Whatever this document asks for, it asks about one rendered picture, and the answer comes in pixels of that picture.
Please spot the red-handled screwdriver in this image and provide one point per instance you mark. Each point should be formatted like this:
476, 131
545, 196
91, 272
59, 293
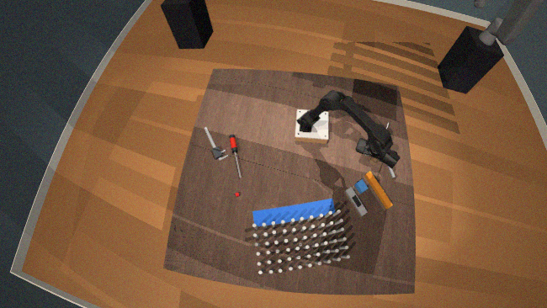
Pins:
233, 143

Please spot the blue flat strip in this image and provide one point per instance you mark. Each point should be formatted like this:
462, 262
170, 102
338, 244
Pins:
294, 211

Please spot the orange flat bar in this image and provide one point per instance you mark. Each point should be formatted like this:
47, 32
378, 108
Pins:
378, 190

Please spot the blue cube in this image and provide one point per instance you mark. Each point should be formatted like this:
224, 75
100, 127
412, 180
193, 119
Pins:
361, 186

